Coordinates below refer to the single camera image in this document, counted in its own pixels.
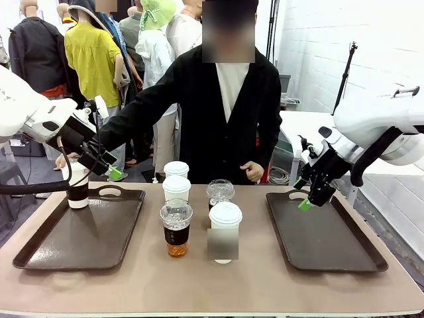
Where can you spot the mannequin green hat white coat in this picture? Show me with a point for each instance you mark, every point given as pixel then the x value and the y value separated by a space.
pixel 157 56

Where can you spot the black box on floor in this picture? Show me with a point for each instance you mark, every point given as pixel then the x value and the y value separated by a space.
pixel 28 149

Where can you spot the person right forearm black sleeve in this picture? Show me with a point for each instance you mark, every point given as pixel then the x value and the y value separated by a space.
pixel 129 119

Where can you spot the clear cup amber drink black sleeve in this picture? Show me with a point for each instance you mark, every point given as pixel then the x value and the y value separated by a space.
pixel 176 232

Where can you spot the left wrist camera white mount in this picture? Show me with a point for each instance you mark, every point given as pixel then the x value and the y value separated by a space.
pixel 100 105

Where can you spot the mannequin in grey-green shirt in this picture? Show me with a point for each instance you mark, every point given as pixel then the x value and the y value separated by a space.
pixel 132 33

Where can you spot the black vertical poles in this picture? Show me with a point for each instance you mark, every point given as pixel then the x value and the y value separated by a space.
pixel 272 30

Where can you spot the black tripod stand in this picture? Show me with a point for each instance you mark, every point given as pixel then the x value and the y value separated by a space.
pixel 346 73

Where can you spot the grey box on table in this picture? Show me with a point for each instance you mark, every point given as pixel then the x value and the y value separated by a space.
pixel 285 84

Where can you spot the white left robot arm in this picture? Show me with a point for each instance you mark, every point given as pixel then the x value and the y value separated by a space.
pixel 20 106

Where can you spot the background person blue shirt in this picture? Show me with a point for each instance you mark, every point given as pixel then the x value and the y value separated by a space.
pixel 124 39

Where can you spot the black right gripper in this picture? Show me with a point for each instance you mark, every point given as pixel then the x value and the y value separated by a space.
pixel 326 164

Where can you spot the dark brown plastic tray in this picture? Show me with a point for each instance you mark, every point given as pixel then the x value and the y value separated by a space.
pixel 86 238
pixel 321 238

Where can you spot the person right hand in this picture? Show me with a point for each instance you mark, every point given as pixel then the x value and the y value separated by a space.
pixel 63 160

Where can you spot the white background table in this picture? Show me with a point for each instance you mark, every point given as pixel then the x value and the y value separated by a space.
pixel 304 122

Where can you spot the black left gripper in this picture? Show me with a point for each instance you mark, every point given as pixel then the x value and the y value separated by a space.
pixel 71 134

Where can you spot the person torso black cardigan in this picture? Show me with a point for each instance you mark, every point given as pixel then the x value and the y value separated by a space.
pixel 215 132

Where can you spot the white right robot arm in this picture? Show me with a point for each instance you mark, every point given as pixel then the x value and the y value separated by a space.
pixel 371 122

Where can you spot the mannequin in white shirt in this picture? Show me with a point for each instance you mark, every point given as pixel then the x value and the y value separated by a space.
pixel 183 33

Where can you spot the clear domed-lid cup dark drink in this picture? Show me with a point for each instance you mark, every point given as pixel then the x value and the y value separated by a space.
pixel 220 192

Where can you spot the dark chair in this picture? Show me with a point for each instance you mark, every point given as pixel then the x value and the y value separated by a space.
pixel 11 185

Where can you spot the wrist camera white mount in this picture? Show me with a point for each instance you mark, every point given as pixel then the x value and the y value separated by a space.
pixel 100 105
pixel 313 150

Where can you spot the white paper cup black sleeve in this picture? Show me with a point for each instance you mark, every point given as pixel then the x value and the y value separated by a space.
pixel 176 189
pixel 176 169
pixel 79 195
pixel 225 215

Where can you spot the mannequin in black jacket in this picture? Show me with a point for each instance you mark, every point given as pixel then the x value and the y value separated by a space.
pixel 36 56

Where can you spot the person left forearm black sleeve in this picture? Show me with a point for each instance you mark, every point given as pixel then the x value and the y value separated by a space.
pixel 270 149

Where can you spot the mannequin in yellow blouse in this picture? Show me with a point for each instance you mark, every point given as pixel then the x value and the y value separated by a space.
pixel 91 66

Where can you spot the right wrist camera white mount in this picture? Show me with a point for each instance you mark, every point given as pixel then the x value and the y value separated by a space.
pixel 313 150

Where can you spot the person left hand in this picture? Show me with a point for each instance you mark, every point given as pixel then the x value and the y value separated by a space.
pixel 254 170

